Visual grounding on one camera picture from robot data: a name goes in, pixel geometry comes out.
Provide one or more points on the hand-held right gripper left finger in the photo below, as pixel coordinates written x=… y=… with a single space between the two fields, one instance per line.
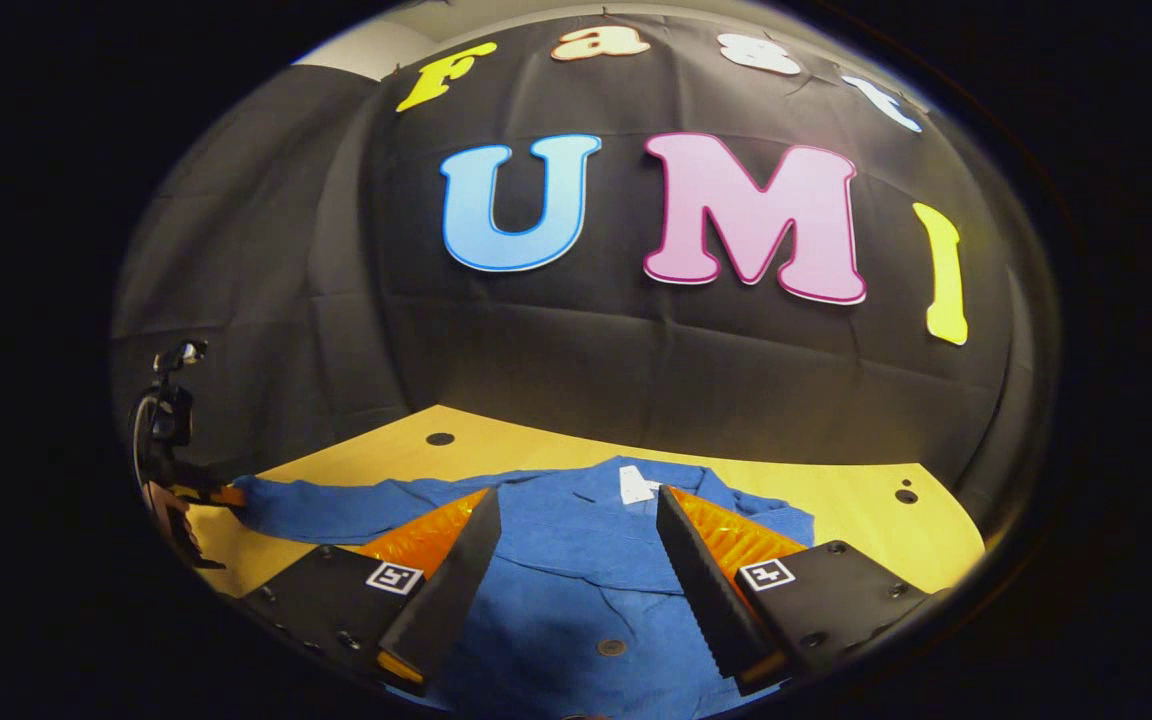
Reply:
x=448 y=595

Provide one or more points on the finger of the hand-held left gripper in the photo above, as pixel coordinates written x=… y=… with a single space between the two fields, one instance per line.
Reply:
x=228 y=495

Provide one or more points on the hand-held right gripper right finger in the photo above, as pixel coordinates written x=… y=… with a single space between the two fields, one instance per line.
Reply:
x=706 y=600

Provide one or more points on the black backdrop cloth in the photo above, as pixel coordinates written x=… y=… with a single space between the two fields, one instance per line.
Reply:
x=586 y=350

